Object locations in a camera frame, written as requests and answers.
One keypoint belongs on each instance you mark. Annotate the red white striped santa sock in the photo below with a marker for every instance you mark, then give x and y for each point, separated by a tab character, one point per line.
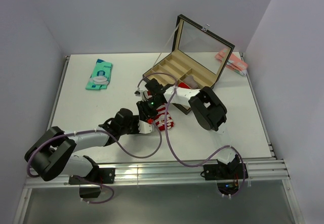
163	119

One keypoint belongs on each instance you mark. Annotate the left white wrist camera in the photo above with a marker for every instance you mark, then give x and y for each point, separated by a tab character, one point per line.
145	127

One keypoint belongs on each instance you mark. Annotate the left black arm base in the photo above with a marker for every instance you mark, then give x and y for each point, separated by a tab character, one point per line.
91	180

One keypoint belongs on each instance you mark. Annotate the grey rolled sock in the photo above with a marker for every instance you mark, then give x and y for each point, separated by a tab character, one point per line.
189	80

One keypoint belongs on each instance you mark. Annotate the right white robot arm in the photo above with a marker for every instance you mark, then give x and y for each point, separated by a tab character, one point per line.
209	111

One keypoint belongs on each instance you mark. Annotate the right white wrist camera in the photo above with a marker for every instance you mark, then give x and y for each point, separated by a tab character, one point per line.
137	92

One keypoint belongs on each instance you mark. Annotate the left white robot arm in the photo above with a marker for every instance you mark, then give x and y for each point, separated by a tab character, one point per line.
54	153

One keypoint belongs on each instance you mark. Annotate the black compartment box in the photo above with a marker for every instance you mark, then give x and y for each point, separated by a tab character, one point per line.
196	53

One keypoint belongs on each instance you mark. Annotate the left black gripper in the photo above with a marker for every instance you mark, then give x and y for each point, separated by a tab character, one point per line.
135	119

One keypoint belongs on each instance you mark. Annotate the teal green sock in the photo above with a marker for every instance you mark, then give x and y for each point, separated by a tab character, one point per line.
101	76

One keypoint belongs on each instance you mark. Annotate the red rolled sock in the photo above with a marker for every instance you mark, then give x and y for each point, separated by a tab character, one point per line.
183	85

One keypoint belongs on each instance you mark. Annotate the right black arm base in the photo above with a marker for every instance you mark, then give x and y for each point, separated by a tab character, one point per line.
228	181

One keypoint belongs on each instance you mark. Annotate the pink sock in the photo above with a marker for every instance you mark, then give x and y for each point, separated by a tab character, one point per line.
234	63

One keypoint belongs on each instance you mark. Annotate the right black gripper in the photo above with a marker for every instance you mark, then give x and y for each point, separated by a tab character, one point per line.
143	109

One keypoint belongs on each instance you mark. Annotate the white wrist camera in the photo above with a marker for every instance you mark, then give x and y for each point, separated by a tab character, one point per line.
145	127
137	92

